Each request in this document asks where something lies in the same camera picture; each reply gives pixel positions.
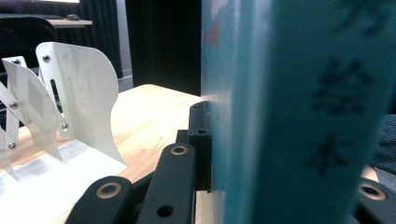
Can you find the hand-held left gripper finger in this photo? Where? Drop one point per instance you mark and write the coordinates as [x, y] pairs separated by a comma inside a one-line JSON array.
[[200, 146]]

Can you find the colourful picture book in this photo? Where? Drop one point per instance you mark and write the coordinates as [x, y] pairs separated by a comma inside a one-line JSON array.
[[295, 109]]

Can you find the white metal book rack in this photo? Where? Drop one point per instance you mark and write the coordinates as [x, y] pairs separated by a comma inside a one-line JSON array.
[[81, 102]]

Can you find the background wooden desk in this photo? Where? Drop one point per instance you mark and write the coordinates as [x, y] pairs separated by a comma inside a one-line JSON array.
[[70, 22]]

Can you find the dark computer mouse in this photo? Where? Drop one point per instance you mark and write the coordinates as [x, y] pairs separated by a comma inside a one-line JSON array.
[[73, 17]]

